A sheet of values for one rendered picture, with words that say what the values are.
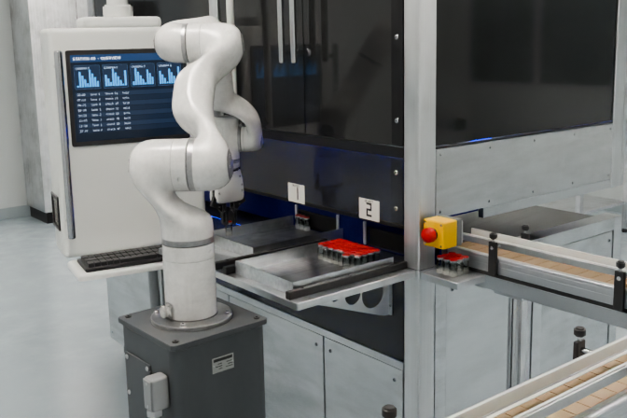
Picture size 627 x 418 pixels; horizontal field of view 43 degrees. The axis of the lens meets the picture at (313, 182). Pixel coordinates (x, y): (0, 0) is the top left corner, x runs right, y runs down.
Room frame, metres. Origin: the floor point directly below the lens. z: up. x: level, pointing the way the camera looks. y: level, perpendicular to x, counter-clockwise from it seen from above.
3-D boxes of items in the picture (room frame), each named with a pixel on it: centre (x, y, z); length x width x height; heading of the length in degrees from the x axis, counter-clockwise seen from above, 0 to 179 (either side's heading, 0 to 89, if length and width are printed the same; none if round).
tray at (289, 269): (2.08, 0.00, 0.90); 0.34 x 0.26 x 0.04; 128
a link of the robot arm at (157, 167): (1.79, 0.33, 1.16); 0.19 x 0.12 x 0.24; 88
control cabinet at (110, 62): (2.73, 0.65, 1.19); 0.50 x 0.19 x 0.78; 117
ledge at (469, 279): (2.04, -0.38, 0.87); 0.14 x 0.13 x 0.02; 128
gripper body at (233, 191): (2.41, 0.27, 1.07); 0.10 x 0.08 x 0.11; 128
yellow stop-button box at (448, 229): (2.02, -0.33, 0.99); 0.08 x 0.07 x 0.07; 128
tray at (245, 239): (2.41, 0.13, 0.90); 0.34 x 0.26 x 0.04; 128
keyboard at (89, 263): (2.51, 0.56, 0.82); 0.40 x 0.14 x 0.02; 117
